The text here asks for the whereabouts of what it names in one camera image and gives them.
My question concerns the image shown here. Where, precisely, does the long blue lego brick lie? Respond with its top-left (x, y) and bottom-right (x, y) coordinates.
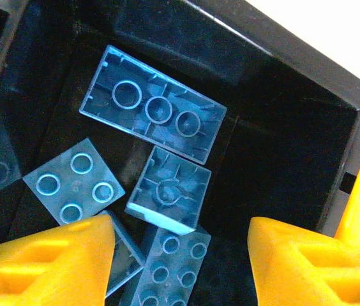
top-left (117, 222), bottom-right (213, 306)
top-left (103, 209), bottom-right (146, 299)
top-left (79, 44), bottom-right (228, 166)

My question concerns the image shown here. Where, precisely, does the small blue lego brick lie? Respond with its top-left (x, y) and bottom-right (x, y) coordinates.
top-left (22, 137), bottom-right (126, 226)
top-left (124, 145), bottom-right (213, 236)

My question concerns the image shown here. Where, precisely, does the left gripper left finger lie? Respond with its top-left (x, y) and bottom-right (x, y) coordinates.
top-left (0, 214), bottom-right (116, 306)

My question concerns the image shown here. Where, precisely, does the black plastic storage bin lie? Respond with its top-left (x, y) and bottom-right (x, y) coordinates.
top-left (0, 0), bottom-right (360, 306)

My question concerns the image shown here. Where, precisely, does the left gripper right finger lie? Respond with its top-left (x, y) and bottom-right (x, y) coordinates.
top-left (247, 217), bottom-right (360, 306)

